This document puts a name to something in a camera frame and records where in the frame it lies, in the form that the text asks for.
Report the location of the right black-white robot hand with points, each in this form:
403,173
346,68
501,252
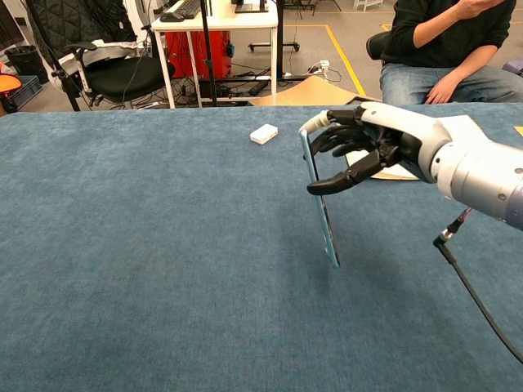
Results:
392,130

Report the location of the person's right hand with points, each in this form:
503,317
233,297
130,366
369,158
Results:
440,90

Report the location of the person's left hand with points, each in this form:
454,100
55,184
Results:
474,8

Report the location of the black smartphone with blue edge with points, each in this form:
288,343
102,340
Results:
327,228

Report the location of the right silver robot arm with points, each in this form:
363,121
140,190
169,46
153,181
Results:
482,175

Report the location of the stack of cream paper sheets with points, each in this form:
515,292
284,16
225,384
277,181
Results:
466,124

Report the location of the person in black sweater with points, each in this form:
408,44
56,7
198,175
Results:
441,41

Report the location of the black seat pad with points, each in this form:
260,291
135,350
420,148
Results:
376,45

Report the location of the yellow flat object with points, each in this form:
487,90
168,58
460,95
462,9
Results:
519,130

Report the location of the brown cardboard sheet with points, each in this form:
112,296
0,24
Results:
310,93

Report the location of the white power strip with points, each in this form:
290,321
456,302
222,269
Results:
323,64

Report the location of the small white box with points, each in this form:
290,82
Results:
263,133

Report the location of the black rolling stand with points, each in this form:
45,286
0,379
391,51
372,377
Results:
282,45

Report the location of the black floor power strip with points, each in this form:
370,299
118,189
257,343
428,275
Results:
259,88

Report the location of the black monitor stand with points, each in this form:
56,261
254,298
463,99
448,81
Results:
250,7

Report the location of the white desk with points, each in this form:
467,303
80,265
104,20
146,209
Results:
229,22

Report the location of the black stand pole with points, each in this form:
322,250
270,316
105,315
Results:
209,53

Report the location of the red cabinet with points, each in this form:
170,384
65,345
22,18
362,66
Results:
192,53

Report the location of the black keyboard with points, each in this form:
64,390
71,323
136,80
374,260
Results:
188,8

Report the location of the black computer mouse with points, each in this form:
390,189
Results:
171,17

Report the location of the blue table cloth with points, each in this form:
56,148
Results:
163,245

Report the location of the black office chair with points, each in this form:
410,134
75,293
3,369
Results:
122,75

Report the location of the black tripod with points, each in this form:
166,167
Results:
65,81

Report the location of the black quilted jacket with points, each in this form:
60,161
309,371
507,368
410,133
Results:
77,20

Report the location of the blue plastic crate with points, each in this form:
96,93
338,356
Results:
28,90

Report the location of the black trash bin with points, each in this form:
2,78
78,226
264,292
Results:
25,61

